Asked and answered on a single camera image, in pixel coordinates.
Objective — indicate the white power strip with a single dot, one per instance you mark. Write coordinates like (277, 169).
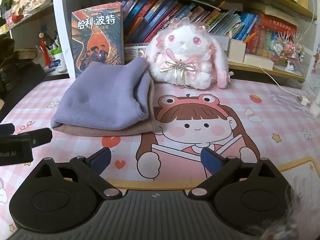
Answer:
(315, 108)

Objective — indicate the pink checkered desk mat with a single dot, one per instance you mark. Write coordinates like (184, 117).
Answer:
(247, 120)

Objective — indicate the pink white plush bunny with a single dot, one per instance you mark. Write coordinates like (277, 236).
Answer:
(186, 55)

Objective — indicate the row of upright books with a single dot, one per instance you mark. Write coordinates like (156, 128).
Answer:
(263, 34)

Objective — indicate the wooden bookshelf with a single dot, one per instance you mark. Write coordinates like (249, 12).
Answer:
(141, 17)

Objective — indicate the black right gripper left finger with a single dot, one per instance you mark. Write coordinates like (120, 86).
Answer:
(89, 170)

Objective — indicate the purple and pink garment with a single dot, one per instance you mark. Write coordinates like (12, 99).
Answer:
(108, 100)

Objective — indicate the white pen holder box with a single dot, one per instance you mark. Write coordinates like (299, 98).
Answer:
(236, 51)

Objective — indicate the white USB adapter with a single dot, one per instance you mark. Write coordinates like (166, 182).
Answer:
(304, 101)

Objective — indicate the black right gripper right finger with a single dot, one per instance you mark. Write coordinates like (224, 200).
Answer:
(220, 168)

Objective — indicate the colourful bead tree ornament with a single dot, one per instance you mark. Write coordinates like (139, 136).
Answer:
(288, 46)

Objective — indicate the Harry Potter book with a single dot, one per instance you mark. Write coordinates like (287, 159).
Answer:
(97, 35)

